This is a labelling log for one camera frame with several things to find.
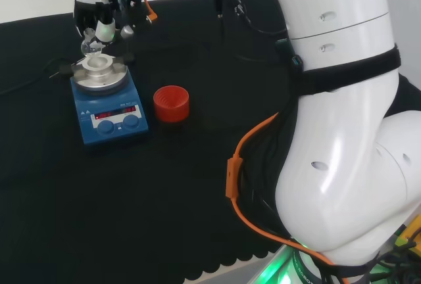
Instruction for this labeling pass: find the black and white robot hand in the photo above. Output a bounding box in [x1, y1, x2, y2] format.
[72, 0, 118, 48]

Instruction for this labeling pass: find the clear round-bottom flask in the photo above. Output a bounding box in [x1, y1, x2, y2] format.
[80, 28, 105, 60]

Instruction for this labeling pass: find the heater with blue base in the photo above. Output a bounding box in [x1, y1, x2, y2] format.
[58, 52, 149, 147]

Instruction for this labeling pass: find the red ribbed flask holder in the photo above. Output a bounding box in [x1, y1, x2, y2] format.
[153, 85, 191, 124]

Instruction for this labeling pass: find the black heater cable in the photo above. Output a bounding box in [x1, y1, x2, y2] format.
[0, 57, 65, 97]

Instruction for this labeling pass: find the orange cable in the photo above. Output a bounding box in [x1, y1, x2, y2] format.
[130, 0, 351, 284]

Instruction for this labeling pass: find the grey metal base plate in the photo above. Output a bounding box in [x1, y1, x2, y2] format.
[184, 243, 421, 284]

